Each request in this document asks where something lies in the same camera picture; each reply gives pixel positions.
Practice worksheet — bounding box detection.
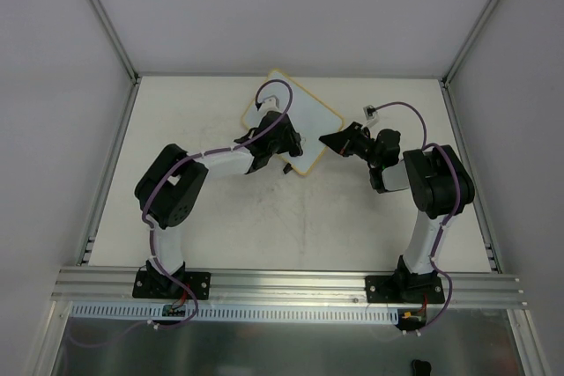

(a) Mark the yellow framed whiteboard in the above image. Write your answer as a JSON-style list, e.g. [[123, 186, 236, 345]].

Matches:
[[241, 69, 345, 176]]

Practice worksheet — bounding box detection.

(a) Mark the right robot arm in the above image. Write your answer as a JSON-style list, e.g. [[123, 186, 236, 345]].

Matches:
[[319, 122, 475, 305]]

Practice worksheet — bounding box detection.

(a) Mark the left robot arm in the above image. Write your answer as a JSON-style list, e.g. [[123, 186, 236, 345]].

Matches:
[[132, 111, 303, 299]]

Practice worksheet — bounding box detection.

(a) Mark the small black object bottom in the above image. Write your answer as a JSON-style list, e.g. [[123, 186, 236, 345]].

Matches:
[[412, 359, 432, 376]]

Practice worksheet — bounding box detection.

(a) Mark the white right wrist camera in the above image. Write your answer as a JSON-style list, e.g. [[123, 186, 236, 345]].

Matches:
[[363, 105, 380, 129]]

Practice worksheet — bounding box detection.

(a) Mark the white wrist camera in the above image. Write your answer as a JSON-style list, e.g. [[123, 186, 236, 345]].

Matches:
[[257, 96, 280, 114], [363, 105, 380, 129]]

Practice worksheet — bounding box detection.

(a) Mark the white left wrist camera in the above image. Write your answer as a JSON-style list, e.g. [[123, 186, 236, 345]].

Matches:
[[257, 96, 280, 114]]

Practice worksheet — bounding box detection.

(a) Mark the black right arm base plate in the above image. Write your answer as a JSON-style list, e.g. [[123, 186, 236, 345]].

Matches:
[[364, 273, 445, 305]]

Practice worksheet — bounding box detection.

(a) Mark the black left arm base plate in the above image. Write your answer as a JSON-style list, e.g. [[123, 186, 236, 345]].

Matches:
[[131, 269, 212, 300]]

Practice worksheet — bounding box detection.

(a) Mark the right aluminium frame post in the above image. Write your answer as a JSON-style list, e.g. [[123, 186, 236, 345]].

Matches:
[[442, 0, 501, 87]]

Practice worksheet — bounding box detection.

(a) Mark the aluminium frame post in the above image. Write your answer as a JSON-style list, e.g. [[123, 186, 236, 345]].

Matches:
[[64, 0, 142, 85], [442, 0, 501, 87]]

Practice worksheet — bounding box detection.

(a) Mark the aluminium mounting rail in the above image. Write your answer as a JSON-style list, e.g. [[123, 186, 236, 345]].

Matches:
[[50, 266, 529, 309]]

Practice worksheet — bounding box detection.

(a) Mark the left aluminium frame post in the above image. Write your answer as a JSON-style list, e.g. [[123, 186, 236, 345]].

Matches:
[[64, 0, 142, 85]]

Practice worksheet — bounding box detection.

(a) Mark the white slotted cable duct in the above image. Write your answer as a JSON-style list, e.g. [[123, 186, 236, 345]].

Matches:
[[70, 301, 399, 326]]

